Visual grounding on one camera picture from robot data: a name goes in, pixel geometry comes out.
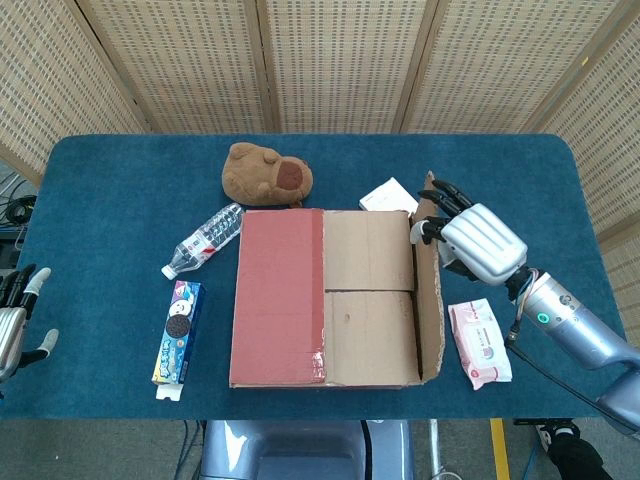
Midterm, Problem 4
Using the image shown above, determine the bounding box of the person's black trouser leg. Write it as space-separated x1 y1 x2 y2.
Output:
537 418 615 480

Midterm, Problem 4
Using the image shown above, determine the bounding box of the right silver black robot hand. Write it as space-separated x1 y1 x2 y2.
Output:
409 178 530 286

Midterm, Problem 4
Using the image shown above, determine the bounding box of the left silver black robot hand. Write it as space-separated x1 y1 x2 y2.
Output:
0 264 60 384

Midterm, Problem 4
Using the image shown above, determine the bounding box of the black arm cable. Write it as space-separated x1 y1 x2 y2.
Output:
503 319 609 409

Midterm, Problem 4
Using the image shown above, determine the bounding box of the clear plastic water bottle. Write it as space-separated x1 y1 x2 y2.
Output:
160 202 245 280

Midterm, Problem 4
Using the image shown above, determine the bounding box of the black floor cable bundle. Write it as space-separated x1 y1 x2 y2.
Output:
0 169 39 251

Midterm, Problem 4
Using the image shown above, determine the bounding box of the brown capybara plush toy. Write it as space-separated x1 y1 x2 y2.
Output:
222 142 315 209

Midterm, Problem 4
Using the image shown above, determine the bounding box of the woven bamboo folding screen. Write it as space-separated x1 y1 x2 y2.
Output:
0 0 640 351

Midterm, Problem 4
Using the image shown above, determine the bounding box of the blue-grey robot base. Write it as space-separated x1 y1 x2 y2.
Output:
199 418 416 480

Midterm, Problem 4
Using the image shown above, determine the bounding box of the blue cookie box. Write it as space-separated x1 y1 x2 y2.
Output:
151 279 206 401

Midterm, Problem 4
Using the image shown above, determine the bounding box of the pink wet wipes pack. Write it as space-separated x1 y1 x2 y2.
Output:
447 298 513 391

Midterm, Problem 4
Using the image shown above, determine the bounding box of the white green paper box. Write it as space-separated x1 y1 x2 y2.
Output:
358 176 420 215

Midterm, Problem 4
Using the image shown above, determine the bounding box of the thin blue floor cable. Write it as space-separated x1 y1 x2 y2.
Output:
529 427 547 471

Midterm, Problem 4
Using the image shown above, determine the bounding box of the red-topped cardboard box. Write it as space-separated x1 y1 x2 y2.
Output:
228 170 447 390

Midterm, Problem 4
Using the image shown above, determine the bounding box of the silver metal pole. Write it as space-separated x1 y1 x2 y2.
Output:
427 418 447 480

